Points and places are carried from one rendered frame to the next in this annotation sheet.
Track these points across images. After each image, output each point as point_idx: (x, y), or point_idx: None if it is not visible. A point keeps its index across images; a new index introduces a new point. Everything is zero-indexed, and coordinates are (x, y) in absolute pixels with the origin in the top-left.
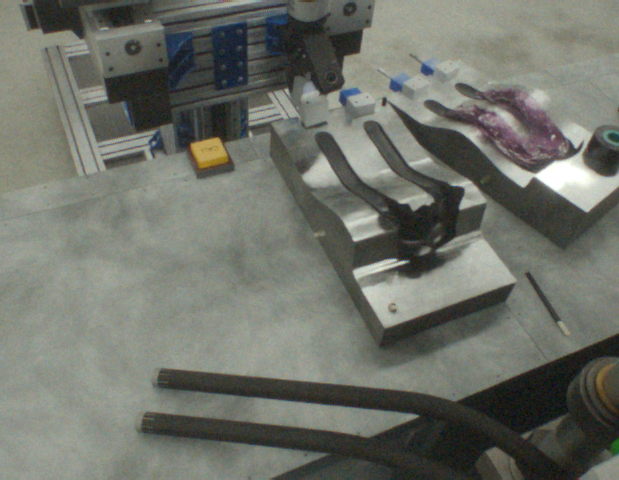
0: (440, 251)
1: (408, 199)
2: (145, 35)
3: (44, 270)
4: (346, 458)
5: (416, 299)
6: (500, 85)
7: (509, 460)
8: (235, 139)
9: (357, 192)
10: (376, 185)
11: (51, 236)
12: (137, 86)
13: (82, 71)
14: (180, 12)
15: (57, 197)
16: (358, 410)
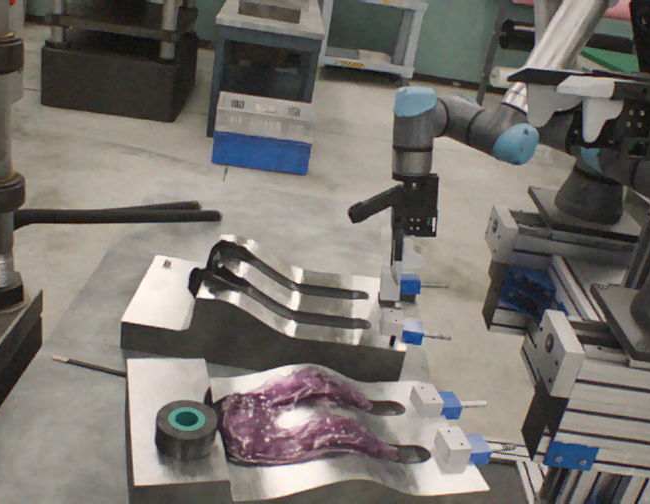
0: (190, 303)
1: (237, 266)
2: (500, 222)
3: (327, 218)
4: None
5: (162, 274)
6: (402, 484)
7: (24, 288)
8: (558, 498)
9: (279, 278)
10: (277, 285)
11: (355, 226)
12: (496, 272)
13: None
14: (562, 267)
15: (390, 236)
16: (125, 256)
